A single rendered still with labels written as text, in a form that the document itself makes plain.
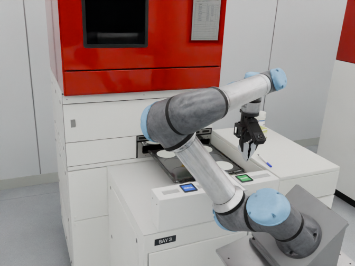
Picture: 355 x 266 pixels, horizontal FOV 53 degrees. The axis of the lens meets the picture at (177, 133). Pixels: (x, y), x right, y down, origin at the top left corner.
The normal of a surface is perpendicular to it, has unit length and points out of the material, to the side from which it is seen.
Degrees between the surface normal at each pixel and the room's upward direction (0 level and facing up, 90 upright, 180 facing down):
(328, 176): 90
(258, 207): 42
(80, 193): 90
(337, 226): 46
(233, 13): 90
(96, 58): 90
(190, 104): 55
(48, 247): 0
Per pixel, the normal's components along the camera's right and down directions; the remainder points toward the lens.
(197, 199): 0.39, 0.34
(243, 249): 0.04, -0.94
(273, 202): -0.56, -0.61
